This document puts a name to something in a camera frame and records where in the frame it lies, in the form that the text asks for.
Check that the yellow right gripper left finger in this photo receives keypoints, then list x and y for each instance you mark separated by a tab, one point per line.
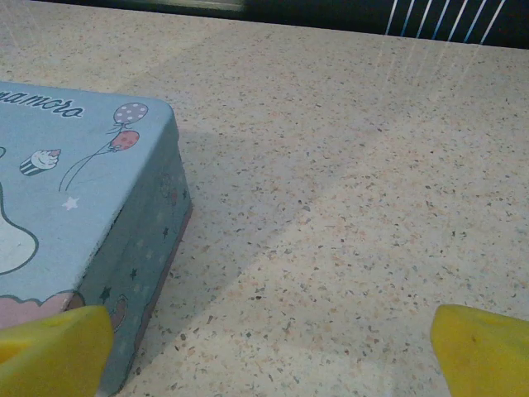
53	355

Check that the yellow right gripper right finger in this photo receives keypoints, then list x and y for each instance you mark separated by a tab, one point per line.
487	355

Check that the blue cartoon print tin box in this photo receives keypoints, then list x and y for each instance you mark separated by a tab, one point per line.
82	207

